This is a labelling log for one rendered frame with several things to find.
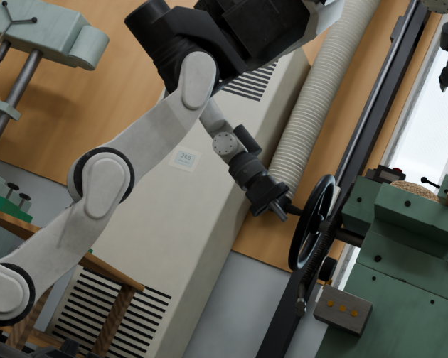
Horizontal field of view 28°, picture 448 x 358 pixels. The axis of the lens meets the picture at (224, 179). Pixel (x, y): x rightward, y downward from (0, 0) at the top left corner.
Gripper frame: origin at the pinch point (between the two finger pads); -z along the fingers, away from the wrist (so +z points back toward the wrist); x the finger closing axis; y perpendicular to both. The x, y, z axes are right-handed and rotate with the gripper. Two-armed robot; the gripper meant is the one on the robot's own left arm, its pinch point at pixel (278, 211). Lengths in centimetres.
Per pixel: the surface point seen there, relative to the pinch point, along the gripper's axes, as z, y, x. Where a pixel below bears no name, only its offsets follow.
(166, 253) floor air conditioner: 51, 118, -63
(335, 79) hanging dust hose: 73, 148, 39
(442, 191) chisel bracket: -20.9, 14.7, 37.2
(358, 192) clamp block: -8.8, 4.8, 19.5
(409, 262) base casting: -33.8, -7.7, 18.9
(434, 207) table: -28.5, -16.3, 32.0
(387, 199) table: -20.1, -17.7, 24.8
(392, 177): -11.1, 6.5, 29.1
